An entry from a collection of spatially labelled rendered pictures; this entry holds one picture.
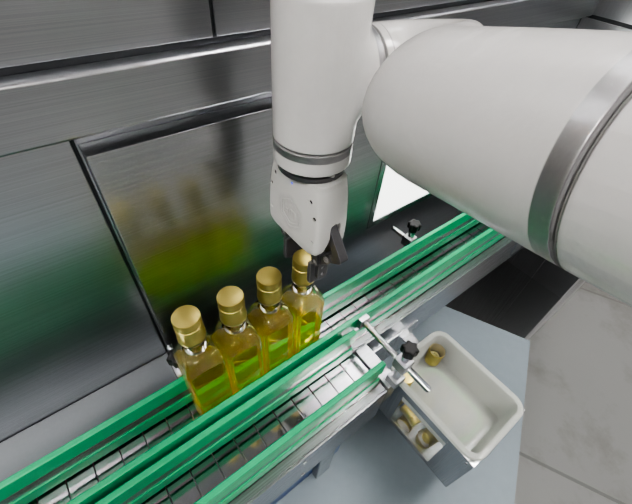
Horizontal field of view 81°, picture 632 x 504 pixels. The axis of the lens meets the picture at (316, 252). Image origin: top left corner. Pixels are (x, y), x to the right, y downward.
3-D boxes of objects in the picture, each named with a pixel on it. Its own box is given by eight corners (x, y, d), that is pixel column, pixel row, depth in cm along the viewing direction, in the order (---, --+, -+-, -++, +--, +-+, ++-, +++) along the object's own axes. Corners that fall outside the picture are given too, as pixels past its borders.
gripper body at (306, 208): (257, 141, 40) (261, 218, 48) (314, 188, 35) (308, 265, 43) (310, 124, 44) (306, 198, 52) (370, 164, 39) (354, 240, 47)
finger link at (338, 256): (313, 198, 42) (299, 220, 47) (350, 254, 41) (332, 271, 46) (321, 195, 43) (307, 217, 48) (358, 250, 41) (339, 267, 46)
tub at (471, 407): (429, 345, 89) (440, 326, 83) (510, 423, 78) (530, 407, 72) (378, 386, 81) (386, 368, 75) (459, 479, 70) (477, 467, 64)
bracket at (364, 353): (362, 358, 79) (367, 341, 74) (393, 393, 74) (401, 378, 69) (349, 367, 78) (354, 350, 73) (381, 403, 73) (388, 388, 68)
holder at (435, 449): (404, 346, 98) (420, 313, 87) (492, 435, 84) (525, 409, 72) (357, 383, 90) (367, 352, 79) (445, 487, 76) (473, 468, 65)
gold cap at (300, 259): (305, 264, 56) (306, 244, 53) (320, 279, 54) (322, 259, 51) (286, 274, 55) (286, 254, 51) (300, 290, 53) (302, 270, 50)
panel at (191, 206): (469, 166, 105) (527, 33, 80) (478, 172, 103) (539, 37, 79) (156, 321, 63) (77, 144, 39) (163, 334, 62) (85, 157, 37)
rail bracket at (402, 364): (361, 335, 75) (372, 298, 66) (423, 402, 66) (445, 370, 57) (350, 342, 74) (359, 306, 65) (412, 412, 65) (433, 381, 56)
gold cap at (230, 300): (238, 300, 51) (235, 280, 48) (251, 318, 49) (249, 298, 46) (215, 312, 49) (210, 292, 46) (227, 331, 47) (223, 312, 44)
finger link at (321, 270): (308, 246, 46) (305, 280, 51) (324, 262, 44) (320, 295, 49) (328, 236, 47) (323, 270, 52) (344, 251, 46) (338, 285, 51)
